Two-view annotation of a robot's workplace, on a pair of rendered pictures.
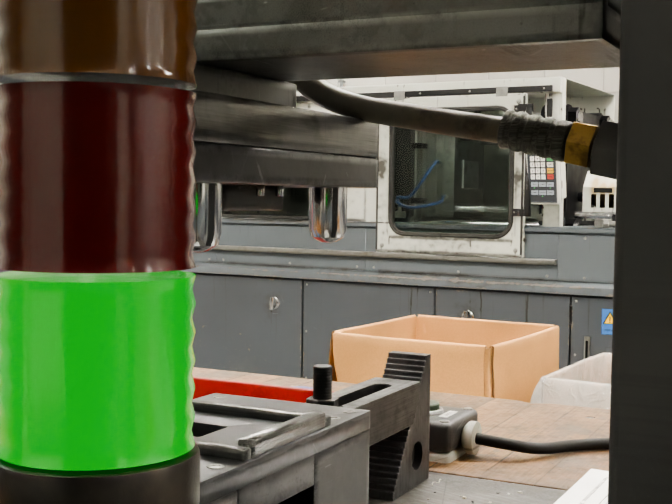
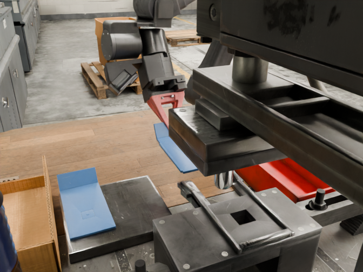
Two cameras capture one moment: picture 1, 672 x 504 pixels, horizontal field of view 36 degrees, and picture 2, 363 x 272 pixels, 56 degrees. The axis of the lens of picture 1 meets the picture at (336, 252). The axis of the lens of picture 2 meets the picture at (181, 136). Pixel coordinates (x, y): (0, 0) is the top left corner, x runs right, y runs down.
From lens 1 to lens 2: 0.28 m
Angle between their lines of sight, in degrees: 45
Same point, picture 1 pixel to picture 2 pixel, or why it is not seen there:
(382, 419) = (350, 211)
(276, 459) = (255, 252)
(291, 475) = (264, 255)
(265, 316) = not seen: outside the picture
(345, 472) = (301, 249)
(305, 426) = (276, 238)
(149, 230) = not seen: outside the picture
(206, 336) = not seen: outside the picture
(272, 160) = (262, 155)
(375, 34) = (282, 145)
